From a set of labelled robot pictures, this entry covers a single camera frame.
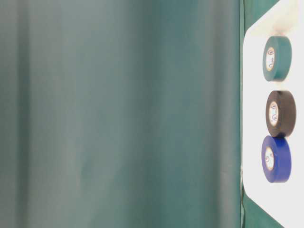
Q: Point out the black tape roll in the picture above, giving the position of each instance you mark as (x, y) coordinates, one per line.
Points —
(280, 113)

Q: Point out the blue tape roll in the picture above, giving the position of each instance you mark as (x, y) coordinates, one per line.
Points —
(276, 159)

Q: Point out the green tape roll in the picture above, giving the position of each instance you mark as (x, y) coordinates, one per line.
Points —
(277, 58)

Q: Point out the white plastic tray case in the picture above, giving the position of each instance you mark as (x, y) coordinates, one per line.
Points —
(284, 202)

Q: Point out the green backdrop sheet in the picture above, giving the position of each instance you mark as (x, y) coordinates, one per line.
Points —
(119, 114)

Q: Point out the green table cloth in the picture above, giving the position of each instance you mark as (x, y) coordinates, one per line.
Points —
(251, 215)

